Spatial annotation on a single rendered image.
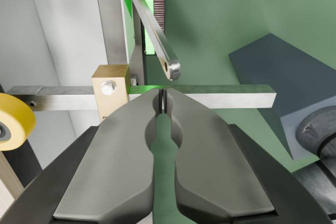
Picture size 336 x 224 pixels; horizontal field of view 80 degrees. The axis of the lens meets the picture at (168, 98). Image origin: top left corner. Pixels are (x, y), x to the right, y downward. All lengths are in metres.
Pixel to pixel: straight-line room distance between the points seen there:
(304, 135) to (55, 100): 0.73
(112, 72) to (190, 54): 0.91
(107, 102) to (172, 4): 0.86
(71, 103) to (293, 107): 0.67
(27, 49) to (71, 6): 0.13
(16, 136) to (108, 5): 0.27
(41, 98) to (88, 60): 0.22
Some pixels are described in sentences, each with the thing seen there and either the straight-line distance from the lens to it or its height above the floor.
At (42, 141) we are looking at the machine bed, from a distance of 0.56.
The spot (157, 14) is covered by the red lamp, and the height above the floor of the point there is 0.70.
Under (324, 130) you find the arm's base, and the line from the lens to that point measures 0.79.
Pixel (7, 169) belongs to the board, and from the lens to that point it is 0.46.
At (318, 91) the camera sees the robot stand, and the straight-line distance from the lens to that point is 0.84.
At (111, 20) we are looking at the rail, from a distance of 0.44.
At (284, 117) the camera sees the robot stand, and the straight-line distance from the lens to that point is 0.78.
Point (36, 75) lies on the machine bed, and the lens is 0.54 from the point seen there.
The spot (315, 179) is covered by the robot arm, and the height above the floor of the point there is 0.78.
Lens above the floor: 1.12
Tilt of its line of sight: 58 degrees down
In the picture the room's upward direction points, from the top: 176 degrees clockwise
